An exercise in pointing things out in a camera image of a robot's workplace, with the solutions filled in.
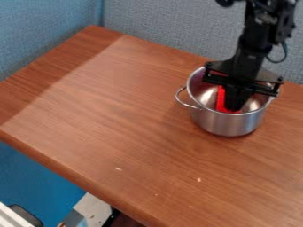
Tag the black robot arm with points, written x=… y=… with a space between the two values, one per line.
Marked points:
x=269 y=26

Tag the stainless steel pot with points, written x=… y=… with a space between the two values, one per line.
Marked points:
x=198 y=96

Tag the red star-shaped block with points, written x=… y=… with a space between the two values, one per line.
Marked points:
x=219 y=102

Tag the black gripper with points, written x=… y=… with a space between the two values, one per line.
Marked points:
x=243 y=77

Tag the white grey box under table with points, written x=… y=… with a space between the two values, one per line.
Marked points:
x=90 y=213

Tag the black white device corner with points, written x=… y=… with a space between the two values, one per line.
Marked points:
x=14 y=216

